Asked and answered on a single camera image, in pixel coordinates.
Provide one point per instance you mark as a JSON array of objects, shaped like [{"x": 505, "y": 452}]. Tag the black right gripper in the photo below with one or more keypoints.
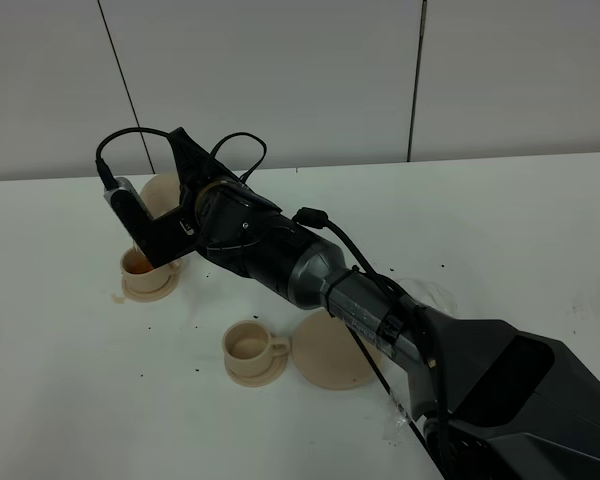
[{"x": 225, "y": 211}]

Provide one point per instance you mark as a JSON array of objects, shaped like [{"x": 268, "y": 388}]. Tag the tan clay teapot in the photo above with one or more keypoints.
[{"x": 161, "y": 194}]

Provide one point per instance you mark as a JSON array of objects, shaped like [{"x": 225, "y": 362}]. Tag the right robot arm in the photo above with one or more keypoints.
[{"x": 497, "y": 402}]

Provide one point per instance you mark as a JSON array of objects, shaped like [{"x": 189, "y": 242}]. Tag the tan teapot saucer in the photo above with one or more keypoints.
[{"x": 327, "y": 355}]

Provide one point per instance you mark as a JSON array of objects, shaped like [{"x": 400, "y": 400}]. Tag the far tan teacup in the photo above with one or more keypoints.
[{"x": 141, "y": 277}]

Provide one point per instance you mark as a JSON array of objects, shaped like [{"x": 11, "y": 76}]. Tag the tan teacup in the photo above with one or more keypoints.
[
  {"x": 141, "y": 277},
  {"x": 251, "y": 350}
]

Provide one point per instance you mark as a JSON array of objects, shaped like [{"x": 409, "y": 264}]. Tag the far tan cup saucer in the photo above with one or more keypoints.
[{"x": 144, "y": 297}]

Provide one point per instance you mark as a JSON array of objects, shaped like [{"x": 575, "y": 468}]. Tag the tan cup saucer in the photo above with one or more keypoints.
[
  {"x": 276, "y": 369},
  {"x": 144, "y": 297}
]

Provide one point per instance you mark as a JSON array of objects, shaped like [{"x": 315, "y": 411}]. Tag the near tan teacup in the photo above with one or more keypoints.
[{"x": 251, "y": 350}]

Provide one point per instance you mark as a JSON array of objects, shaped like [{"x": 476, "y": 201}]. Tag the near tan cup saucer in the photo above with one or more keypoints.
[{"x": 276, "y": 369}]

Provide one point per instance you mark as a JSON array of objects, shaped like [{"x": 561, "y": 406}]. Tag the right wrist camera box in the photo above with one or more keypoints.
[{"x": 160, "y": 239}]

